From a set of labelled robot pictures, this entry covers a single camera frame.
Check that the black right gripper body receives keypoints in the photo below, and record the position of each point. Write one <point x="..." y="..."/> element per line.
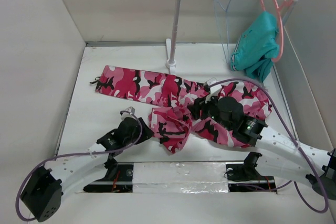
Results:
<point x="209" y="107"/>

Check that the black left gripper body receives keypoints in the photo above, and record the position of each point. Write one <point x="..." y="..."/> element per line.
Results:
<point x="136" y="135"/>

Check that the pink camouflage trousers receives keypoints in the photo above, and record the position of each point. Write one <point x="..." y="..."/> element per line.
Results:
<point x="170" y="120"/>

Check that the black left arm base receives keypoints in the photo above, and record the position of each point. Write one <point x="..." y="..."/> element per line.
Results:
<point x="118" y="178"/>

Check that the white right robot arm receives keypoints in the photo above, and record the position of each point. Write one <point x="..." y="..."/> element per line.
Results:
<point x="277" y="155"/>

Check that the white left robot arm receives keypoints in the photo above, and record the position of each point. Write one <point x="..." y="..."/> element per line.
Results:
<point x="48" y="185"/>

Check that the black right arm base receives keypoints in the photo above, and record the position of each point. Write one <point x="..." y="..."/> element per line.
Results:
<point x="243" y="177"/>

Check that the pink plastic hanger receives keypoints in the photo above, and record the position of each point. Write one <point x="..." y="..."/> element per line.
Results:
<point x="279" y="22"/>

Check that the teal shorts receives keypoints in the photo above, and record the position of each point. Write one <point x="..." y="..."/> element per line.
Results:
<point x="256" y="48"/>

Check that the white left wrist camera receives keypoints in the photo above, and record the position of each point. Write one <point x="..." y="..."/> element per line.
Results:
<point x="128" y="112"/>

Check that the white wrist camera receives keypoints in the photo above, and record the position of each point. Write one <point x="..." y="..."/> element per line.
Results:
<point x="212" y="87"/>
<point x="128" y="112"/>

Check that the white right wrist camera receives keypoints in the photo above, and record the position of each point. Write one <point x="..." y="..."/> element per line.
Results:
<point x="212" y="87"/>

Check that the blue wire hanger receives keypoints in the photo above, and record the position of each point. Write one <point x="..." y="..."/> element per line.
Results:
<point x="221" y="18"/>

